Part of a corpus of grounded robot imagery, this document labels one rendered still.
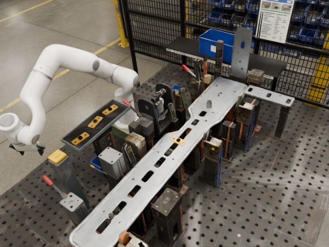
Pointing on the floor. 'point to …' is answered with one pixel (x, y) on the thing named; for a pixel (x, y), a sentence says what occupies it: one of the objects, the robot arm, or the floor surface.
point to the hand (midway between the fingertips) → (32, 152)
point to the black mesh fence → (227, 32)
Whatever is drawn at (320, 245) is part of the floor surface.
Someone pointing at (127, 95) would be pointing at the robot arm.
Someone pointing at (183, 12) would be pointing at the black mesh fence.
